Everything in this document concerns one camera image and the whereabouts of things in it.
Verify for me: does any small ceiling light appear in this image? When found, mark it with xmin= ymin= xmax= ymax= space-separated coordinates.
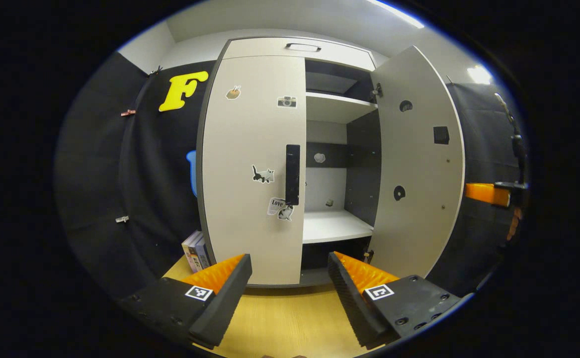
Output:
xmin=467 ymin=65 xmax=493 ymax=85

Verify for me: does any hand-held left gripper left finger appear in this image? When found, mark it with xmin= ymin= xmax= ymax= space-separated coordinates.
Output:
xmin=118 ymin=254 xmax=253 ymax=350

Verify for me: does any beige cabinet door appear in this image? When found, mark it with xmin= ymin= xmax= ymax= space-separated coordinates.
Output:
xmin=201 ymin=55 xmax=307 ymax=286
xmin=367 ymin=46 xmax=465 ymax=279

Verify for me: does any black cable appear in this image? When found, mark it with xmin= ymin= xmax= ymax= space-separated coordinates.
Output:
xmin=494 ymin=93 xmax=526 ymax=184

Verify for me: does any black backdrop cloth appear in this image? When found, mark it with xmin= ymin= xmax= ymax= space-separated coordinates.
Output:
xmin=426 ymin=82 xmax=529 ymax=296
xmin=54 ymin=52 xmax=218 ymax=299

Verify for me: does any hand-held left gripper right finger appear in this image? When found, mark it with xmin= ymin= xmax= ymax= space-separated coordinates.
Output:
xmin=327 ymin=252 xmax=472 ymax=350

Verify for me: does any beige double-door shoe cabinet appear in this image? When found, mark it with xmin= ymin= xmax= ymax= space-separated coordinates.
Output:
xmin=195 ymin=36 xmax=384 ymax=288

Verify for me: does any black door handle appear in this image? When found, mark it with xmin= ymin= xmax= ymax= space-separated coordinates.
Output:
xmin=285 ymin=144 xmax=301 ymax=206

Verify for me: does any row of books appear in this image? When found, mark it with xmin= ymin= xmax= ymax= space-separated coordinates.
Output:
xmin=181 ymin=230 xmax=212 ymax=273

